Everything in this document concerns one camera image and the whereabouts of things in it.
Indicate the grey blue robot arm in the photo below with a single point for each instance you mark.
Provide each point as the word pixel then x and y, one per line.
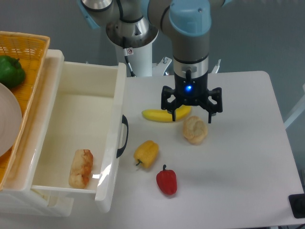
pixel 186 23

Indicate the green bell pepper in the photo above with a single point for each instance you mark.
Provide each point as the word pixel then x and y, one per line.
pixel 11 71

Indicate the red bell pepper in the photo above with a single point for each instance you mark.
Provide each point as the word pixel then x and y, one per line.
pixel 167 181

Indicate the fried bread roll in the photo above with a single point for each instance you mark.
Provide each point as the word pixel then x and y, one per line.
pixel 81 169

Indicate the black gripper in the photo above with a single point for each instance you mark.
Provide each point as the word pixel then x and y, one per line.
pixel 193 92

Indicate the white plate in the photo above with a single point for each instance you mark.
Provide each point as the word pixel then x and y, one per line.
pixel 10 119

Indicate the yellow bell pepper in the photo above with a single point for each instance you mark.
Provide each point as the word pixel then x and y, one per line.
pixel 146 154

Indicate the black device at table edge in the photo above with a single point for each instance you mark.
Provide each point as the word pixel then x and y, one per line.
pixel 297 203

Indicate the white top drawer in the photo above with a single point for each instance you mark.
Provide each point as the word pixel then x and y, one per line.
pixel 87 114

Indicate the yellow banana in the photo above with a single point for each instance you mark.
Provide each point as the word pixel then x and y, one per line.
pixel 163 116

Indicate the white drawer cabinet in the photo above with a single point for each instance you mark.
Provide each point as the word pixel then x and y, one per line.
pixel 18 197

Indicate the round bread bun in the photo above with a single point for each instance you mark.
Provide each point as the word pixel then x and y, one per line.
pixel 195 130

